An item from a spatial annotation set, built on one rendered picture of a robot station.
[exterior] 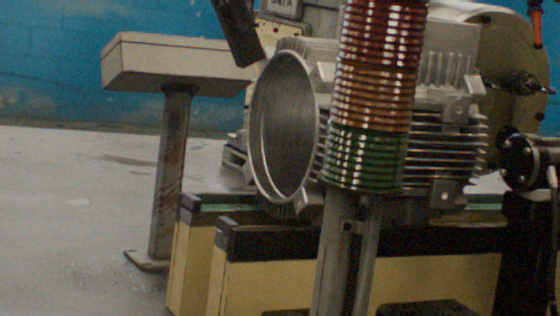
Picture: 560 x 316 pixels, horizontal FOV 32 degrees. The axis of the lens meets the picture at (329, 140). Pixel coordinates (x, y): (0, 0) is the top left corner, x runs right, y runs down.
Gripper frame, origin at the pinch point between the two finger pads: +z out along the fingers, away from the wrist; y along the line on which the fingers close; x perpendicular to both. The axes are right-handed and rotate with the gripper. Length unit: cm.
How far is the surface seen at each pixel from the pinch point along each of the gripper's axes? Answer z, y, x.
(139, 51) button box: 0.9, 13.6, 7.2
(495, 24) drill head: 20.3, 15.0, -42.4
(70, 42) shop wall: 122, 543, -93
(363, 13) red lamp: -8.9, -37.4, 5.4
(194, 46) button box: 3.4, 14.2, 0.6
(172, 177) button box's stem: 16.9, 14.5, 9.3
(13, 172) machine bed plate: 23, 62, 21
